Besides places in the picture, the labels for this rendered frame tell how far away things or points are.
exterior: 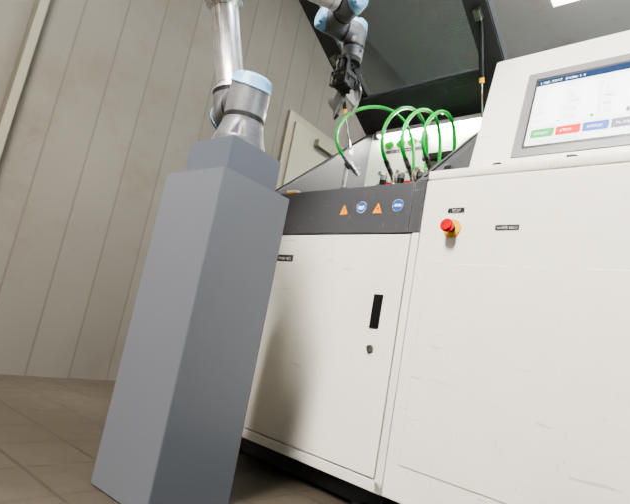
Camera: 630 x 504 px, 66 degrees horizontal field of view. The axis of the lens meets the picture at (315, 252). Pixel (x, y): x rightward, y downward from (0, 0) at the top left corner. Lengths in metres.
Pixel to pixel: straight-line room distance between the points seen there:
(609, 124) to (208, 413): 1.35
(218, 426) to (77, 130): 2.07
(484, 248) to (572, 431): 0.47
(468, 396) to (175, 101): 2.61
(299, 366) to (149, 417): 0.57
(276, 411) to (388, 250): 0.64
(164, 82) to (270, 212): 2.12
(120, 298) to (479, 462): 2.28
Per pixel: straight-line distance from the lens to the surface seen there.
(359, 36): 1.86
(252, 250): 1.25
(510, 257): 1.31
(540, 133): 1.72
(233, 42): 1.62
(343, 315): 1.52
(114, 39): 3.20
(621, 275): 1.23
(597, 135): 1.65
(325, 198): 1.70
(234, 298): 1.22
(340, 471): 1.51
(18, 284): 2.82
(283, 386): 1.65
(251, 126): 1.36
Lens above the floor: 0.43
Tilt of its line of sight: 10 degrees up
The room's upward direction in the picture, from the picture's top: 11 degrees clockwise
